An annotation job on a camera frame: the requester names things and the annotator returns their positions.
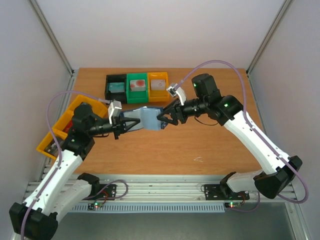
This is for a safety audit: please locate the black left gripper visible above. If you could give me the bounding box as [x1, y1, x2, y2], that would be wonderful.
[88, 112, 141, 140]

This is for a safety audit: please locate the blue zip card holder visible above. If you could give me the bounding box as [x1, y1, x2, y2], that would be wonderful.
[120, 106, 168, 132]

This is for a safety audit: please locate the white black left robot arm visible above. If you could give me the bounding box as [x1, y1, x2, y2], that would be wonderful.
[9, 101, 140, 240]

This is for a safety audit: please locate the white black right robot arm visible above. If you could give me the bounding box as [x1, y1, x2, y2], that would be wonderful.
[157, 73, 302, 199]

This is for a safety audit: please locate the grey white card stack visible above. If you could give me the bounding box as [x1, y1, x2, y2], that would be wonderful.
[150, 79, 166, 91]

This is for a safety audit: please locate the yellow bin with blue cards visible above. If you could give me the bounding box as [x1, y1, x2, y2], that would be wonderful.
[66, 94, 108, 119]

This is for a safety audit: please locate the teal card stack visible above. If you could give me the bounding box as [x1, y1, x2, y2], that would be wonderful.
[107, 82, 125, 93]

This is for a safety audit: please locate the red white card stack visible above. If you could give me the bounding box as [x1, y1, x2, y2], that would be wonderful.
[129, 79, 147, 92]

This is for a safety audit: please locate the yellow bin with red cards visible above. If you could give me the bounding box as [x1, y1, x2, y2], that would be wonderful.
[52, 110, 74, 140]

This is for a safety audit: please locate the dark card stack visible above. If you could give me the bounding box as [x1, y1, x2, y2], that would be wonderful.
[44, 140, 59, 157]

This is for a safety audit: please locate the yellow bin at table back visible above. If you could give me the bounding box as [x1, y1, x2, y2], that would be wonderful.
[147, 72, 170, 103]

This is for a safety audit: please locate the black bin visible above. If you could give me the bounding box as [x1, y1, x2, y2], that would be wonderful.
[104, 74, 127, 104]

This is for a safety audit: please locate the green bin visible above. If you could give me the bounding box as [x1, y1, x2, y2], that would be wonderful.
[126, 72, 149, 104]

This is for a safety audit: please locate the left small circuit board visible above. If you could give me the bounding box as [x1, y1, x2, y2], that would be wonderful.
[87, 202, 104, 211]

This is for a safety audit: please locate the small circuit board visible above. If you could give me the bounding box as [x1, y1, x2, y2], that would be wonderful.
[87, 202, 104, 211]
[224, 201, 242, 209]

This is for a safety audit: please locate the right small circuit board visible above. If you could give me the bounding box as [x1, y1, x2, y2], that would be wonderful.
[224, 201, 242, 209]

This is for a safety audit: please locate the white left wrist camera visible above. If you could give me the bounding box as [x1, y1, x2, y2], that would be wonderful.
[108, 100, 122, 121]

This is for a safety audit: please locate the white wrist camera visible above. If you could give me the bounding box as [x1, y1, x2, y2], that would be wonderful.
[108, 100, 122, 121]
[166, 83, 187, 106]

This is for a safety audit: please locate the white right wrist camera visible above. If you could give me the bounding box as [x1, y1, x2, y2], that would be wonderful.
[166, 83, 187, 106]

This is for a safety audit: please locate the aluminium rail base frame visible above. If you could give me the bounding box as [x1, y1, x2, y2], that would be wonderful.
[23, 164, 297, 203]

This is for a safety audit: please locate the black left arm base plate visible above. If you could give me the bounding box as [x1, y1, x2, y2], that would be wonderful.
[84, 184, 117, 201]

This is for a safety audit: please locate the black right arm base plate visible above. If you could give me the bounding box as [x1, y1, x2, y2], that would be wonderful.
[200, 184, 250, 201]

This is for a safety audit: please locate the grey slotted cable duct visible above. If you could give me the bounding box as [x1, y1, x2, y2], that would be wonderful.
[70, 202, 225, 214]

